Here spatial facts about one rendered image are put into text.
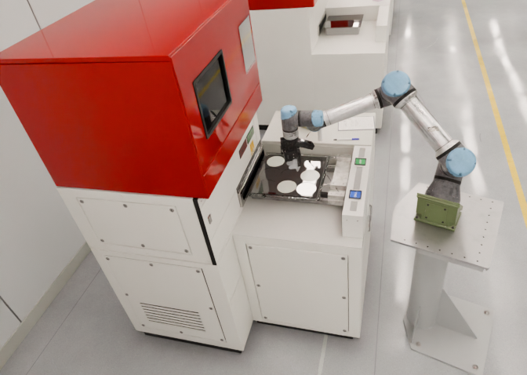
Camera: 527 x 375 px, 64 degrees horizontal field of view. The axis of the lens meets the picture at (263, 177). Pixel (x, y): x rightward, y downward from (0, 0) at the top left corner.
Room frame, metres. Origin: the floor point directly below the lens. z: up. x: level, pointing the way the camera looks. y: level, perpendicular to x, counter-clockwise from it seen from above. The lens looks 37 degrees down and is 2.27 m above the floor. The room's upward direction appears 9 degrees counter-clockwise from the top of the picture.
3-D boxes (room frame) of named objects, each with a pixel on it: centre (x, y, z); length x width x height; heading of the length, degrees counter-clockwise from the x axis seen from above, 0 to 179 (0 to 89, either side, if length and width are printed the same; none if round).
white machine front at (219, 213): (1.68, 0.13, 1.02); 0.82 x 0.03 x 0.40; 159
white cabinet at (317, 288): (1.82, -0.27, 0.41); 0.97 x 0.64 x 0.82; 159
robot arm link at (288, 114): (1.69, -0.17, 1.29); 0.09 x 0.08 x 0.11; 73
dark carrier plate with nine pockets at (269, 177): (1.78, -0.14, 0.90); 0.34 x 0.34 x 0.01; 69
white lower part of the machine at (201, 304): (1.80, 0.45, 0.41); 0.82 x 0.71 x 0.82; 159
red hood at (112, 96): (1.79, 0.43, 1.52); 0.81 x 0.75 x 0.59; 159
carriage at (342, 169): (1.70, -0.40, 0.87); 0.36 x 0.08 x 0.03; 159
